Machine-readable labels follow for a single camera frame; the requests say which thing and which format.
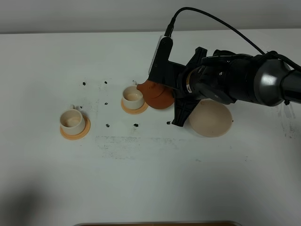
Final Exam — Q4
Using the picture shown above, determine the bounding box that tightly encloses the white teacup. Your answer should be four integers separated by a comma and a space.
60, 105, 86, 136
122, 81, 144, 110

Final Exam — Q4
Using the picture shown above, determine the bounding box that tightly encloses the orange coaster centre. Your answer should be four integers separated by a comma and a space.
121, 94, 149, 114

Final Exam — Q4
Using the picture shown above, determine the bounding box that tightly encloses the beige teapot saucer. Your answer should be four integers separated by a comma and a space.
189, 99, 233, 137

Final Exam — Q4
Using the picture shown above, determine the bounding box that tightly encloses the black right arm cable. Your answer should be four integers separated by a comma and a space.
164, 7, 301, 71

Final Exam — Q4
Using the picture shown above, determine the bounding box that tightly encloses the white teacup centre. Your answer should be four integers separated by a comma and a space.
122, 81, 144, 110

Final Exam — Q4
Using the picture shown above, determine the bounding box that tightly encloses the white teacup left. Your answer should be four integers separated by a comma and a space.
60, 105, 86, 136

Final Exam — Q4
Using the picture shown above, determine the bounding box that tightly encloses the brown clay teapot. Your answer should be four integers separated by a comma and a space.
136, 80, 174, 110

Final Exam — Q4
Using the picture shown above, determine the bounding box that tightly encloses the orange coaster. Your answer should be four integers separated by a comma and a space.
60, 115, 91, 140
121, 94, 149, 114

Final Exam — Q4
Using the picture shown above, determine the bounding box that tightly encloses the orange coaster left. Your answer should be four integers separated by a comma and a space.
60, 115, 91, 140

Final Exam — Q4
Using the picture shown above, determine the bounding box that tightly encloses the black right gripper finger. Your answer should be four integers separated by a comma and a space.
172, 97, 201, 127
185, 47, 207, 70

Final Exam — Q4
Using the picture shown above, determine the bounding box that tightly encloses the brown tray edge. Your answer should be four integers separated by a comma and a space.
76, 220, 241, 226

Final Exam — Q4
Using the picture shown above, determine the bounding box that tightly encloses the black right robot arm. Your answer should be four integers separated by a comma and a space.
172, 50, 301, 127

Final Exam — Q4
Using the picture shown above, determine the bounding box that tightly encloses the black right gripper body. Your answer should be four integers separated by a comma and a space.
174, 50, 236, 105

